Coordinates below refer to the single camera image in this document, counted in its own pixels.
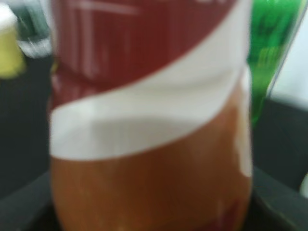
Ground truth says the yellow paper cup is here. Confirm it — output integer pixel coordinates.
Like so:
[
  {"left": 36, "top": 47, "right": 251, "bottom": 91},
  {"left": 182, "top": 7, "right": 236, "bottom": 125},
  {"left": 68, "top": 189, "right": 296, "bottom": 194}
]
[{"left": 0, "top": 3, "right": 26, "bottom": 79}]

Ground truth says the green sprite bottle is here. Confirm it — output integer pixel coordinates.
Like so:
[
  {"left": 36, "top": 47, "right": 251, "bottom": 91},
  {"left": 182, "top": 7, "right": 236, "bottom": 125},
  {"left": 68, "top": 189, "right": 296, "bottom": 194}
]
[{"left": 247, "top": 0, "right": 308, "bottom": 126}]

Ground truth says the orange Nescafe coffee bottle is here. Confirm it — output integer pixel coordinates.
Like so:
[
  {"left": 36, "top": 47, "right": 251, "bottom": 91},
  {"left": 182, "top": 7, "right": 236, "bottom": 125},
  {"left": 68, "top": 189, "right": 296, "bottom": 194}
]
[{"left": 50, "top": 0, "right": 252, "bottom": 231}]

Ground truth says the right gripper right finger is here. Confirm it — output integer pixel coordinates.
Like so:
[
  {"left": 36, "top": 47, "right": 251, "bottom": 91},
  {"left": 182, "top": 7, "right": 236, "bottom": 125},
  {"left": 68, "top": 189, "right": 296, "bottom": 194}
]
[{"left": 245, "top": 167, "right": 308, "bottom": 231}]

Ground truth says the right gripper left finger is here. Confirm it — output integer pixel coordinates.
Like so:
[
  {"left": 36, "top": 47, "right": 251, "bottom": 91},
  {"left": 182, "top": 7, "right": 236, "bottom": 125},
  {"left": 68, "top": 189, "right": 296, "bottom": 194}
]
[{"left": 0, "top": 171, "right": 52, "bottom": 231}]

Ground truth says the clear water bottle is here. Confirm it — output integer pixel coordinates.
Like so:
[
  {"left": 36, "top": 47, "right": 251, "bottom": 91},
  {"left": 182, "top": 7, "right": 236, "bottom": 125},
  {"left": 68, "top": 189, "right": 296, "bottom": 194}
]
[{"left": 9, "top": 0, "right": 52, "bottom": 59}]

